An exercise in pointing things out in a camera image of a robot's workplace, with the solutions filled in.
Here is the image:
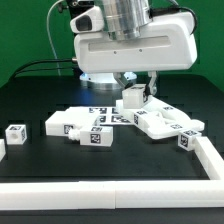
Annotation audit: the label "flat white tagged plate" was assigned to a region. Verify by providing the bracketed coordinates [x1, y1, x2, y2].
[89, 107, 131, 125]

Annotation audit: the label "white fence bar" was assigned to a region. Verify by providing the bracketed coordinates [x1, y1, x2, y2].
[195, 137, 224, 181]
[0, 180, 224, 210]

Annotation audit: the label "white chair back frame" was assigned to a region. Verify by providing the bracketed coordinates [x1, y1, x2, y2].
[115, 95, 206, 140]

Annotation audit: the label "white chair seat block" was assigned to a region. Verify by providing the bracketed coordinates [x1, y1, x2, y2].
[45, 107, 100, 136]

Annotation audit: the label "white front fence bar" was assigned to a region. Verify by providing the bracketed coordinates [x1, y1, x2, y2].
[0, 180, 224, 210]

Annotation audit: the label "black cables at base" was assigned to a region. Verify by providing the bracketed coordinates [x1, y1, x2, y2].
[9, 56, 79, 80]

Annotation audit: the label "small white cube block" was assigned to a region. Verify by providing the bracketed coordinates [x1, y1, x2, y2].
[5, 124, 27, 145]

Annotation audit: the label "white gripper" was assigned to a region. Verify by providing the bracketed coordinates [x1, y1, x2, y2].
[70, 4, 197, 96]

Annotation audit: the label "white cable behind robot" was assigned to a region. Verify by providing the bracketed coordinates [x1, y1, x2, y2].
[46, 0, 64, 77]

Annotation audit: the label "white fence piece left edge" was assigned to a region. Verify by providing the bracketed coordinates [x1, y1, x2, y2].
[0, 139, 6, 162]

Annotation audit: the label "white right fence bar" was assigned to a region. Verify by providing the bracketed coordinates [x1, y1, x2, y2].
[195, 137, 224, 181]

